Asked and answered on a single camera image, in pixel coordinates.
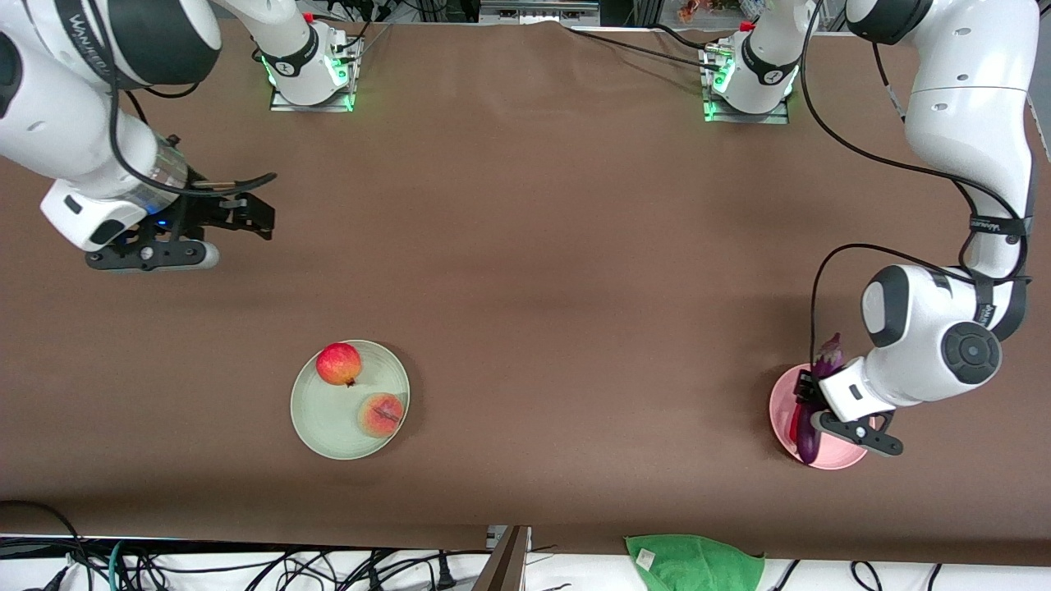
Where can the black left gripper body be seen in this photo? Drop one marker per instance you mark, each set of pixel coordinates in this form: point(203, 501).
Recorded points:
point(805, 387)

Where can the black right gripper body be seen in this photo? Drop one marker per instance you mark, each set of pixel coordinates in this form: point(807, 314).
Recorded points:
point(202, 209)

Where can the red chili pepper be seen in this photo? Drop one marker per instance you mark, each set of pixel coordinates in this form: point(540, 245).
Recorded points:
point(793, 419)

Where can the purple eggplant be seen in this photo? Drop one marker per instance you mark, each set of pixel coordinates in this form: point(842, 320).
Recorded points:
point(829, 357)

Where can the red pomegranate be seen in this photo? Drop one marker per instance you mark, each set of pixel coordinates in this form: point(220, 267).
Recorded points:
point(338, 364)

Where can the peach fruit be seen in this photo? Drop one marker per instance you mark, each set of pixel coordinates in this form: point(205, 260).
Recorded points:
point(381, 415)

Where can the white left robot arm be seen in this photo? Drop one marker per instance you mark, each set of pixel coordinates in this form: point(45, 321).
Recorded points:
point(969, 98)

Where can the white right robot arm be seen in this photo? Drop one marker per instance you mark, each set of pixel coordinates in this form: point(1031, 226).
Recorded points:
point(49, 123)

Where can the pink round plate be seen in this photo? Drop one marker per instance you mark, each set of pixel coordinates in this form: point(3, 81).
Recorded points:
point(837, 458)

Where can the green cloth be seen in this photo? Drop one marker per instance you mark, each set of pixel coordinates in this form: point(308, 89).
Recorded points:
point(694, 566)

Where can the pale green round plate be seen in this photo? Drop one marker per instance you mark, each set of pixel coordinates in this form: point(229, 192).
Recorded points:
point(328, 427)

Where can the brown table cover sheet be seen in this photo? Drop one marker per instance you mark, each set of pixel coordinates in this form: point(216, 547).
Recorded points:
point(525, 205)

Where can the grey box with ports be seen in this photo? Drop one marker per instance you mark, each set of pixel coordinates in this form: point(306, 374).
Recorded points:
point(538, 11)

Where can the brown angled board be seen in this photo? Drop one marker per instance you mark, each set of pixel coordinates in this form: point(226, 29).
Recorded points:
point(502, 566)

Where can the small metal table bracket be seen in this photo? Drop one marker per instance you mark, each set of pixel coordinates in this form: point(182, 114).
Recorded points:
point(497, 535)

